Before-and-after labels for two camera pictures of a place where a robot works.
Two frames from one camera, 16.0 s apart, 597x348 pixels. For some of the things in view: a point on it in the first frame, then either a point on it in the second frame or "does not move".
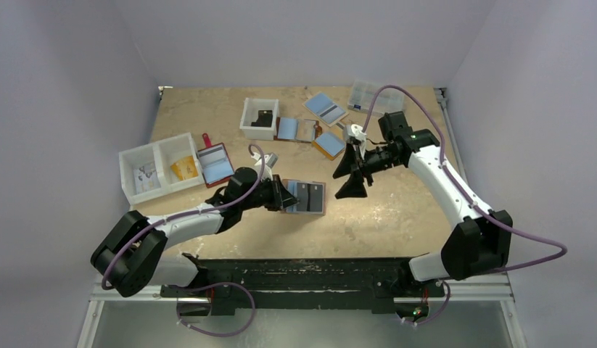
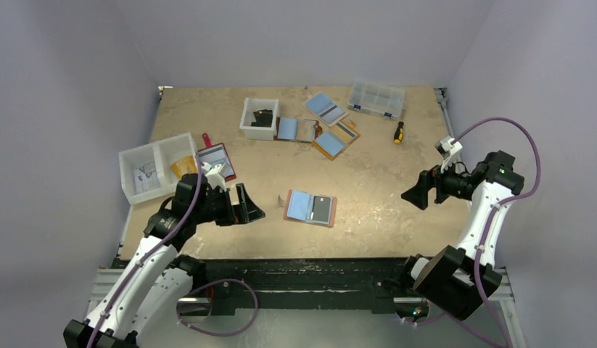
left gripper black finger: [286, 199] → [246, 211]
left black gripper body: [266, 194] → [212, 209]
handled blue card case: [312, 196] → [299, 205]
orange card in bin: [186, 168] does not move
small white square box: [249, 114] does not move
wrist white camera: [270, 160] → [215, 175]
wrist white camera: [356, 130] → [453, 150]
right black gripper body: [360, 162] → [436, 184]
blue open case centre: [297, 129] does not move
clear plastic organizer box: [388, 100] does not move
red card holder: [215, 162] does not move
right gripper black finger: [347, 162] → [418, 194]
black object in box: [265, 119] does not move
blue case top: [325, 109] does not move
